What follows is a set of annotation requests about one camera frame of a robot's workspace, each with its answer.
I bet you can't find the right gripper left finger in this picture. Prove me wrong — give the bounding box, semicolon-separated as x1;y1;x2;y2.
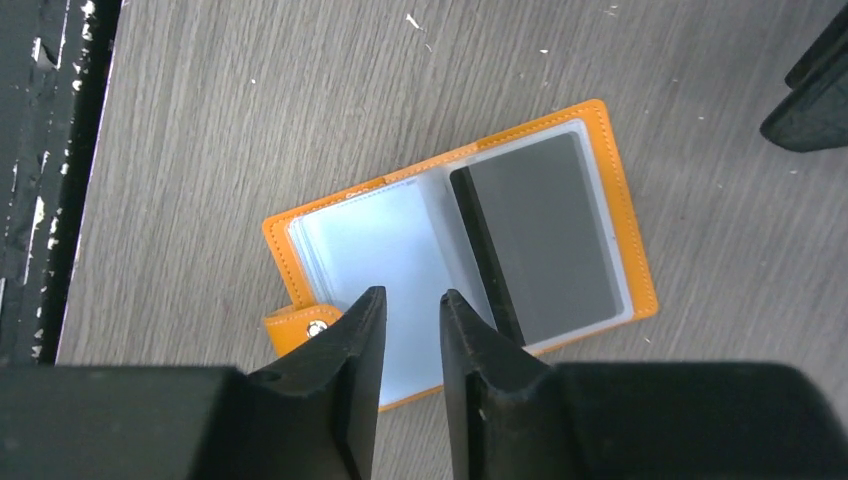
1;287;387;479

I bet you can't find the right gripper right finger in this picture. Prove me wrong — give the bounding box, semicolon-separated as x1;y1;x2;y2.
440;290;847;479

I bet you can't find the orange card holder wallet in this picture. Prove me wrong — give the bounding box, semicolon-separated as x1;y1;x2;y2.
262;99;659;410

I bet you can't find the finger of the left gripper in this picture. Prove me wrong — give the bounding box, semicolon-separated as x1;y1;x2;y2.
760;7;847;153

